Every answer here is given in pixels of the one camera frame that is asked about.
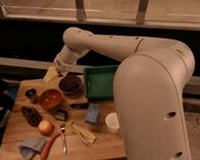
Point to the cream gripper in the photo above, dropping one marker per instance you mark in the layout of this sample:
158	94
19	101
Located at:
51	74

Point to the dark grape bunch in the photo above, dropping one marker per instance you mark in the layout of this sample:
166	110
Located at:
31	115

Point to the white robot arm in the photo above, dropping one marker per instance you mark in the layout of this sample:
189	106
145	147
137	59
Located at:
147	89

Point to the small metal cup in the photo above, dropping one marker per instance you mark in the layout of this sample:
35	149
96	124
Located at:
31	94

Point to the white plastic cup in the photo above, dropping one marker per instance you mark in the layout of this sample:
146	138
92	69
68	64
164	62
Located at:
111	122

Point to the dark brown bowl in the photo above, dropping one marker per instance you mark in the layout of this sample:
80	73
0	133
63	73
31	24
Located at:
71	85

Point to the orange bowl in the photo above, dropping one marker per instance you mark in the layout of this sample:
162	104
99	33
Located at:
50	99

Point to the small dark dish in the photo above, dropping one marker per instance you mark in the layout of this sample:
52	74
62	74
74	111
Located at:
61	114

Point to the green plastic tray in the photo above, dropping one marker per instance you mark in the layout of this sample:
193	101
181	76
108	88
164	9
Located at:
98	82

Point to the wooden board table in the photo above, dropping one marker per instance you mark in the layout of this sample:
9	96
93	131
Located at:
107	146

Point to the apple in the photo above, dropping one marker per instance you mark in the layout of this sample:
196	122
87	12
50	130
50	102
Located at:
45	127

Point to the blue sponge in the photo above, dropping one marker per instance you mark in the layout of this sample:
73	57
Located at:
93	113

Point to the wooden tongs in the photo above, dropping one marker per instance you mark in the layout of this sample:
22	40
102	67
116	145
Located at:
85	134

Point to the grey cloth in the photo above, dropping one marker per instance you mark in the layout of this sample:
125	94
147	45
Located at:
30	147

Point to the orange carrot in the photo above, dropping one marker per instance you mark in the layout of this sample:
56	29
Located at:
47	146

